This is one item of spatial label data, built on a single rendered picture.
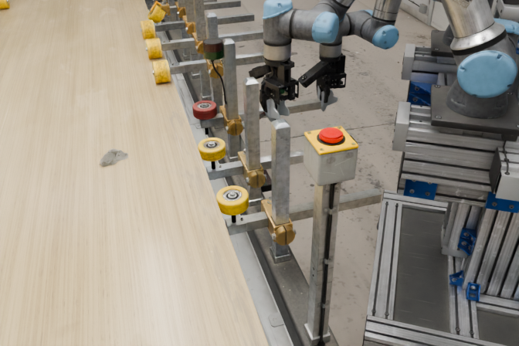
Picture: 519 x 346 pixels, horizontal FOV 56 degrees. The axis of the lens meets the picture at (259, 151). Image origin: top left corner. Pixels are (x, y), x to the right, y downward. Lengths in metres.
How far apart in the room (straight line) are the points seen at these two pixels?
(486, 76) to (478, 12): 0.14
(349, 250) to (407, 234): 0.32
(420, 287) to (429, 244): 0.25
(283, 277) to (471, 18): 0.75
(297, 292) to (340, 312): 0.89
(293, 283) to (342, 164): 0.53
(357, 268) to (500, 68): 1.37
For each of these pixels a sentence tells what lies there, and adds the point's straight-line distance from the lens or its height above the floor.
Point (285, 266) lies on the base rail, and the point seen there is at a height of 0.70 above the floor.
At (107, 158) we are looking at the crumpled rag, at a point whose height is 0.91.
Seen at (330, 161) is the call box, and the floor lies 1.20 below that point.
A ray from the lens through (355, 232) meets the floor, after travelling 2.48.
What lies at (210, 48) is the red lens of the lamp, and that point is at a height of 1.13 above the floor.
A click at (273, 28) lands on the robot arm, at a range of 1.27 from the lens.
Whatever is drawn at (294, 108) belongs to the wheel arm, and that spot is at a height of 0.85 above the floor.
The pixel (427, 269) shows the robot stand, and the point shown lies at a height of 0.21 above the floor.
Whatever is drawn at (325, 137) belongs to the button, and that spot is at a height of 1.23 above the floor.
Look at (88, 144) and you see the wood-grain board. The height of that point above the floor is 0.90.
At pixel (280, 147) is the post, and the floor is 1.06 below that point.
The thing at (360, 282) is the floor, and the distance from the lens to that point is 2.25.
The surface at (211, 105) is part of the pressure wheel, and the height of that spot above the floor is 0.91.
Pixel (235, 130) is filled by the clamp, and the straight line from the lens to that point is 1.60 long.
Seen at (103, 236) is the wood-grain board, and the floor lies 0.90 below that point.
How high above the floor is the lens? 1.64
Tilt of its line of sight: 33 degrees down
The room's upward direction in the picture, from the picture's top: 1 degrees counter-clockwise
